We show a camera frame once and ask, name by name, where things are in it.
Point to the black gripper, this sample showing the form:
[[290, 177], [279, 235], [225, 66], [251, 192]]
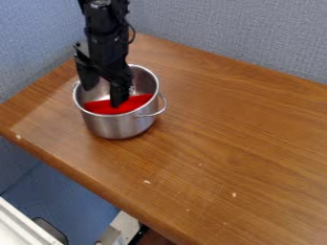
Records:
[[101, 59]]

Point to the red cloth object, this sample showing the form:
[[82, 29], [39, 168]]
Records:
[[102, 106]]

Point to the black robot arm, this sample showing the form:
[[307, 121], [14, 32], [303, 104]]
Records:
[[105, 15]]

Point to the white appliance lower left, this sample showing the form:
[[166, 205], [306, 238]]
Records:
[[19, 230]]

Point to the white table leg bracket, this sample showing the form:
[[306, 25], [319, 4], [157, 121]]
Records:
[[122, 231]]

